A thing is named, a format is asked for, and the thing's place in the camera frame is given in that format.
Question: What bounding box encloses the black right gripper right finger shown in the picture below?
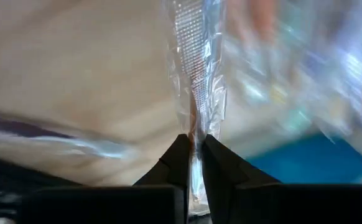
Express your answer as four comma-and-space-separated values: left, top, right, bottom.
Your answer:
202, 134, 362, 224

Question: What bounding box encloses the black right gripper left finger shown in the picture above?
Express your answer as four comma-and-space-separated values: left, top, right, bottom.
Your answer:
21, 134, 190, 224

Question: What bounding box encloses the orange toothbrush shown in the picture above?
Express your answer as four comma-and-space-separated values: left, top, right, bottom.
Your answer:
160, 0, 228, 216

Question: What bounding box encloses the teal plastic bin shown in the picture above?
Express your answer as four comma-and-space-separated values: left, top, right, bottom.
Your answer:
245, 133, 362, 185

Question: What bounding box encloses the purple toothbrush in clear wrapper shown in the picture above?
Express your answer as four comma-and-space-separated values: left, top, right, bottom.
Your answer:
0, 115, 135, 160

